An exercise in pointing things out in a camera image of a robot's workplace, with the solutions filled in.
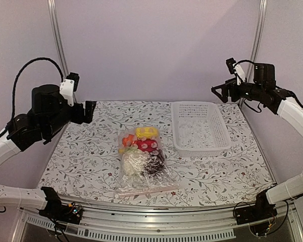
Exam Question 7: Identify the white plastic basket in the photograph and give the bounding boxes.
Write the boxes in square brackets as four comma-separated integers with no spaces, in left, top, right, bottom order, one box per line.
[171,101,232,157]

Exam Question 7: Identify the aluminium frame post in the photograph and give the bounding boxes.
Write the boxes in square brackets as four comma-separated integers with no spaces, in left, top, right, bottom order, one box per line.
[47,0,69,76]
[238,0,268,105]

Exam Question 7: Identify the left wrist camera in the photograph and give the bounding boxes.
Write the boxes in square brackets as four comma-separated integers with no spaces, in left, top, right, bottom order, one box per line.
[60,72,80,106]

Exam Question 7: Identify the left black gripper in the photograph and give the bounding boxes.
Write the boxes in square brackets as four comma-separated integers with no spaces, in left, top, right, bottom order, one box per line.
[44,100,96,137]

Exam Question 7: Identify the right aluminium frame post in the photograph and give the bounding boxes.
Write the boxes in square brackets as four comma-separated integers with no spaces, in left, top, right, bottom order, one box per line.
[238,0,268,105]

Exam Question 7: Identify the front aluminium rail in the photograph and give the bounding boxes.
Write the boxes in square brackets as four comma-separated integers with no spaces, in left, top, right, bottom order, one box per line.
[11,195,303,241]

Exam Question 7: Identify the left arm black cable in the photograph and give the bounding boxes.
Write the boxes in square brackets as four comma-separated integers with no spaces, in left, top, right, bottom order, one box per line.
[6,57,65,132]

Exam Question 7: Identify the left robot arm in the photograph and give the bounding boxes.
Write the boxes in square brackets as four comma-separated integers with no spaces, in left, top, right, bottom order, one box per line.
[0,84,96,219]

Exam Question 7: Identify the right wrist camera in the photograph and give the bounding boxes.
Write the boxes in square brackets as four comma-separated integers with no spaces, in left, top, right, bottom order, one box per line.
[226,58,246,85]

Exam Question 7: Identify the orange toy pumpkin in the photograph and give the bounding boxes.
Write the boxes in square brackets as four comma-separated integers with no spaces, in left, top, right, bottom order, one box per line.
[122,134,136,147]

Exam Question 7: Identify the left aluminium frame post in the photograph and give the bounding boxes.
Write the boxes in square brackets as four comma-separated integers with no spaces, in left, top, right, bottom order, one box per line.
[47,0,69,76]

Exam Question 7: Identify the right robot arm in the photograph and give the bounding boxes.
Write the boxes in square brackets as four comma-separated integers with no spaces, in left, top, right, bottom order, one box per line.
[211,58,303,220]

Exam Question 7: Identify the dark red toy grapes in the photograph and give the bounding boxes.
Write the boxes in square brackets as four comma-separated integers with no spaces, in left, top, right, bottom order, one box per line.
[141,150,165,175]

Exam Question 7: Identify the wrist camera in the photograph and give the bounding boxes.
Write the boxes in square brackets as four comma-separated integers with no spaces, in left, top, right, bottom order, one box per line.
[226,58,246,85]
[60,72,80,106]

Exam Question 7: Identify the white toy cauliflower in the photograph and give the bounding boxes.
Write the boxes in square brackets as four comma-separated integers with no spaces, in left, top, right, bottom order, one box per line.
[122,149,148,176]

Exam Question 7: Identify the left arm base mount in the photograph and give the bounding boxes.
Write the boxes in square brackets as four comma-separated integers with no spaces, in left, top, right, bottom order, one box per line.
[38,187,83,225]

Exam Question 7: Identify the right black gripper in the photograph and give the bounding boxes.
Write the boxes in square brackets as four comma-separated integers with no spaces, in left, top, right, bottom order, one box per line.
[212,77,265,103]

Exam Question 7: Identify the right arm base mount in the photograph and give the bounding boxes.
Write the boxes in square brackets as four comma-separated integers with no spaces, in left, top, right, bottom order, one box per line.
[233,196,277,237]

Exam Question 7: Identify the floral table mat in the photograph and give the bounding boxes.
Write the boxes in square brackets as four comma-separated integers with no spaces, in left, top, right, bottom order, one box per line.
[39,101,275,207]

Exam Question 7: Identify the red toy bell pepper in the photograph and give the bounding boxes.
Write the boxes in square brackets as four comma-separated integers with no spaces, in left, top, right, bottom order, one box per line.
[136,139,158,153]

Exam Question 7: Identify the clear zip top bag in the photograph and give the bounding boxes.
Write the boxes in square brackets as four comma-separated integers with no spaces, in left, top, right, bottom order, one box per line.
[115,126,179,198]

